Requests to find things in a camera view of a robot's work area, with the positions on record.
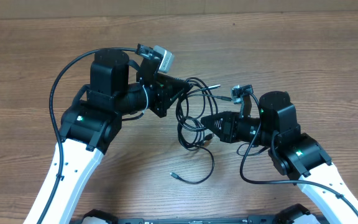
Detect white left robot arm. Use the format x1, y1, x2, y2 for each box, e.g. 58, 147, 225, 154
25, 45, 190, 223

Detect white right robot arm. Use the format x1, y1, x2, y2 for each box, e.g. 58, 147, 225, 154
201, 91, 358, 223

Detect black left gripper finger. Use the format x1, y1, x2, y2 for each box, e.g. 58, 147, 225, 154
158, 73, 191, 93
166, 86, 191, 109

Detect black usb cables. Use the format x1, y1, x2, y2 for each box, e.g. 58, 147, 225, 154
169, 76, 233, 185

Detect brown cardboard back panel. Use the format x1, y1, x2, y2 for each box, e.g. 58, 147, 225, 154
0, 0, 358, 19

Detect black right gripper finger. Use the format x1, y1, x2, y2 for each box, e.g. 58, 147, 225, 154
201, 111, 234, 124
205, 121, 225, 139

